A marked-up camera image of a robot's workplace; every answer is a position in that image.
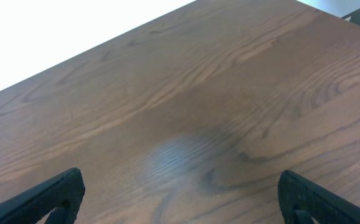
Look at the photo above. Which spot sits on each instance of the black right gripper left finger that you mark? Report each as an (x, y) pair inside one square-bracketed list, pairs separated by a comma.
[(58, 199)]

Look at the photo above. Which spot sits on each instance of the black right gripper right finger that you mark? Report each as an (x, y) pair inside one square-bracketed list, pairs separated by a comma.
[(303, 201)]

